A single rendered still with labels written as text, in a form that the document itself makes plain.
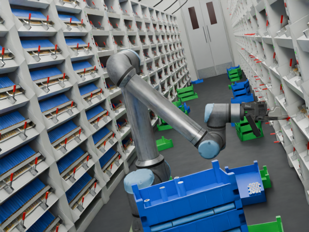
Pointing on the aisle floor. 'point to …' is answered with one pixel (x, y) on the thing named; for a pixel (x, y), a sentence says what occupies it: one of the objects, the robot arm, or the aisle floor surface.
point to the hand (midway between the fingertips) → (284, 117)
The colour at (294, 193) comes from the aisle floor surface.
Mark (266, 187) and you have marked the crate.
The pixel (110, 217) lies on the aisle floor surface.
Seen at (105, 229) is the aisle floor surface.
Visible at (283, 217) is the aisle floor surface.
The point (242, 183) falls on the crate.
